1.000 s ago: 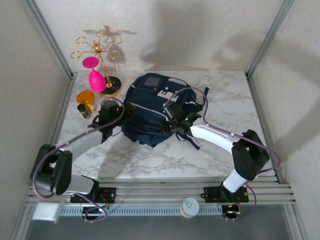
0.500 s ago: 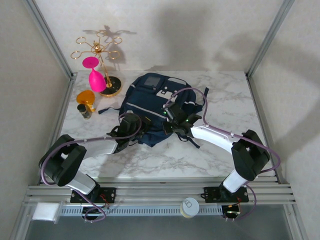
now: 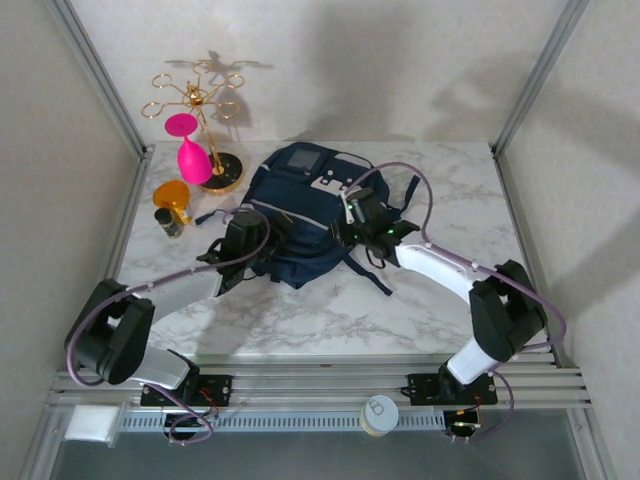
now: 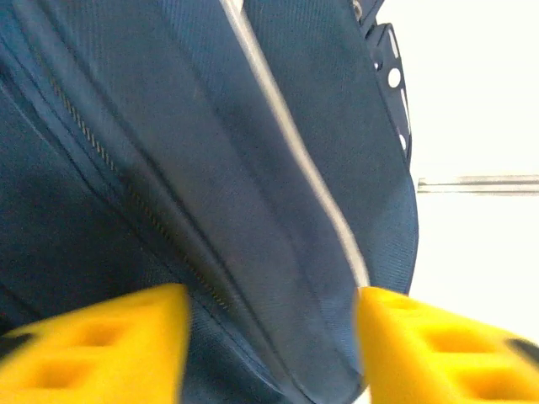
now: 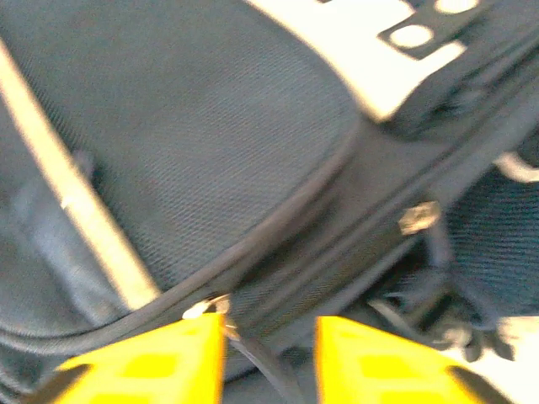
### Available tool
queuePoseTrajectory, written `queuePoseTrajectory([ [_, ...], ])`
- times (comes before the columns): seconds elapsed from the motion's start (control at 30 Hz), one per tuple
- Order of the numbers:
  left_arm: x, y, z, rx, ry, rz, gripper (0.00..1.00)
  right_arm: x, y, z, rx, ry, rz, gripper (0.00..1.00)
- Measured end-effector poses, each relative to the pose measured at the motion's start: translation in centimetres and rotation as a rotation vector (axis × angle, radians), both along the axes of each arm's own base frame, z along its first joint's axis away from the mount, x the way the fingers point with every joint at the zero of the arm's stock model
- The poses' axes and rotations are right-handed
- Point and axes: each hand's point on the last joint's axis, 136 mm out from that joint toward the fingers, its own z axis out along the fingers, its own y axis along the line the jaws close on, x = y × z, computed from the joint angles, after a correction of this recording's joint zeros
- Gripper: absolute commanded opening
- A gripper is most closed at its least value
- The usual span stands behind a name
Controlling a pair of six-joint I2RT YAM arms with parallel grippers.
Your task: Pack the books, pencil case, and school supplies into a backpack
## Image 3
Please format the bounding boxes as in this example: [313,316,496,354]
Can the navy blue backpack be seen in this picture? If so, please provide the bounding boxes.
[193,141,421,297]

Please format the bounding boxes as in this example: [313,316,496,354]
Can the gold wine glass rack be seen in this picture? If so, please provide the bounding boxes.
[141,58,247,196]

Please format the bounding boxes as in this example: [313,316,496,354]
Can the small dark spice jar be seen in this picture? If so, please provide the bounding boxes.
[153,207,184,240]

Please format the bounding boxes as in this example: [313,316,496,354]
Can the orange wine glass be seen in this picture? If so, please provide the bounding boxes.
[152,180,194,225]

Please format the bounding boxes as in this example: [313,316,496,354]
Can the pink wine glass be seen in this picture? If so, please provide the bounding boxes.
[164,112,215,184]

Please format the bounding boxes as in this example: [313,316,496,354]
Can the silver tin can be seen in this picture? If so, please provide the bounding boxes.
[360,394,400,438]

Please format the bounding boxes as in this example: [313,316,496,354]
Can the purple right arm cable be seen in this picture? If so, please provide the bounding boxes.
[343,162,568,444]

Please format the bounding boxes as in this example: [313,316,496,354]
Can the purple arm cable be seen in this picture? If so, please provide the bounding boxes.
[65,208,272,446]
[343,162,568,444]

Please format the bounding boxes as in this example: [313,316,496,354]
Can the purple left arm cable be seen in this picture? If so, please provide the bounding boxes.
[65,208,272,446]

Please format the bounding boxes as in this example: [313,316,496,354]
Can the aluminium side rail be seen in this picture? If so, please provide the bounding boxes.
[492,144,566,369]
[79,147,155,371]

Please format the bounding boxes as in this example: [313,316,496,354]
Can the aluminium frame cross rail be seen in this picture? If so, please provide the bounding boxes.
[43,367,594,412]

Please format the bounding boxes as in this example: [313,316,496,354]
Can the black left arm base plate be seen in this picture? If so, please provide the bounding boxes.
[139,373,234,407]

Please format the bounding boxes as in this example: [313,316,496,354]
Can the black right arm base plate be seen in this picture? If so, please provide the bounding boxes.
[408,372,499,406]

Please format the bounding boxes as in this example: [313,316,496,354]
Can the grey slotted cable duct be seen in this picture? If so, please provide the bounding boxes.
[117,410,446,432]

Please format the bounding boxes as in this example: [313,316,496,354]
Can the aluminium frame post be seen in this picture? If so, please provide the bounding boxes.
[43,0,156,160]
[492,0,591,156]

